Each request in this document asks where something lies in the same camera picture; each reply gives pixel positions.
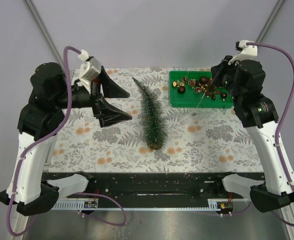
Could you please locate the floral paper mat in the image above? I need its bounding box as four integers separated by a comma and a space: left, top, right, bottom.
48, 68, 262, 173

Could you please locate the brown bauble in tray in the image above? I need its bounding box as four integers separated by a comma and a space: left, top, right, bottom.
199, 76, 209, 85

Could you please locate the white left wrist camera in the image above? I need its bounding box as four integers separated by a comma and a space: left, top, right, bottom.
78, 49, 101, 91

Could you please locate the small green christmas tree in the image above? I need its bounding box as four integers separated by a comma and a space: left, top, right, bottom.
132, 77, 168, 150

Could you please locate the green plastic tray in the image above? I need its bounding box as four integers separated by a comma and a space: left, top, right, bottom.
169, 70, 233, 109

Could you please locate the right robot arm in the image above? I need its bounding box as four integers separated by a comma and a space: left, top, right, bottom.
211, 55, 294, 213

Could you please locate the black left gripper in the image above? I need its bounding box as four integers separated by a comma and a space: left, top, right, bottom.
54, 65, 133, 125

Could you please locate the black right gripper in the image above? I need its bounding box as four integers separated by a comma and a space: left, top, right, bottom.
211, 55, 244, 104

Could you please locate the dark brown bauble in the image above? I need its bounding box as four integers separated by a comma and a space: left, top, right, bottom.
177, 85, 186, 94

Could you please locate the white slotted cable duct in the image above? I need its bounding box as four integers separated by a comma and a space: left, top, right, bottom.
52, 200, 98, 211

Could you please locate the small dark bauble right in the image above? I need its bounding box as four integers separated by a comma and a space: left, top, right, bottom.
221, 92, 228, 99

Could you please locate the gold ribbed ornament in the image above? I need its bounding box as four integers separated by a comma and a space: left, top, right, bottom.
172, 80, 180, 88

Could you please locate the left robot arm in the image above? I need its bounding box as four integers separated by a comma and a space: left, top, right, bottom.
0, 62, 131, 217

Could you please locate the thin wire light string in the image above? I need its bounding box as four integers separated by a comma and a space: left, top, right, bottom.
181, 72, 217, 116

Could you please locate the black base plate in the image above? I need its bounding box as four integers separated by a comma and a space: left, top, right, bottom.
66, 171, 245, 210

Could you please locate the frosted pine cone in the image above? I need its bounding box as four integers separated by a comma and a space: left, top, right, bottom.
188, 79, 196, 88

